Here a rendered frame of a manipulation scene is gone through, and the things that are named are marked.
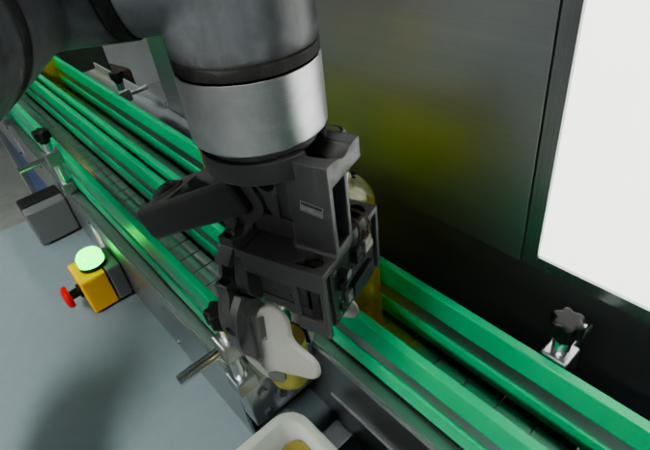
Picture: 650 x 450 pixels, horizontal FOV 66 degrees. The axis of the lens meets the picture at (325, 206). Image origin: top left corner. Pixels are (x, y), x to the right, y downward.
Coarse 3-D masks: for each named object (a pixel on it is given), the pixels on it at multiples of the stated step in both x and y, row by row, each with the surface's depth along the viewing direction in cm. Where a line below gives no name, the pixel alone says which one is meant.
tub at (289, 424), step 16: (288, 416) 56; (304, 416) 56; (272, 432) 56; (288, 432) 57; (304, 432) 55; (320, 432) 55; (240, 448) 54; (256, 448) 55; (272, 448) 56; (320, 448) 53; (336, 448) 53
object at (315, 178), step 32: (224, 160) 26; (288, 160) 25; (320, 160) 25; (352, 160) 27; (256, 192) 29; (288, 192) 27; (320, 192) 26; (224, 224) 32; (256, 224) 31; (288, 224) 29; (320, 224) 27; (352, 224) 31; (224, 256) 31; (256, 256) 29; (288, 256) 29; (320, 256) 28; (352, 256) 30; (256, 288) 32; (288, 288) 31; (320, 288) 28; (352, 288) 31; (320, 320) 30
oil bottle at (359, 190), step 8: (352, 176) 49; (360, 176) 49; (352, 184) 48; (360, 184) 48; (368, 184) 49; (352, 192) 48; (360, 192) 48; (368, 192) 49; (360, 200) 49; (368, 200) 49; (376, 272) 56; (376, 280) 56; (368, 288) 56; (376, 288) 57; (360, 296) 55; (368, 296) 56; (376, 296) 58; (360, 304) 56; (368, 304) 57; (376, 304) 58; (368, 312) 58; (376, 312) 59; (376, 320) 60
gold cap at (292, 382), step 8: (296, 328) 41; (296, 336) 40; (304, 336) 40; (304, 344) 40; (288, 376) 40; (296, 376) 40; (280, 384) 41; (288, 384) 41; (296, 384) 41; (304, 384) 41
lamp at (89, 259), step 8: (88, 248) 84; (96, 248) 84; (80, 256) 82; (88, 256) 82; (96, 256) 83; (104, 256) 85; (80, 264) 82; (88, 264) 82; (96, 264) 83; (88, 272) 83
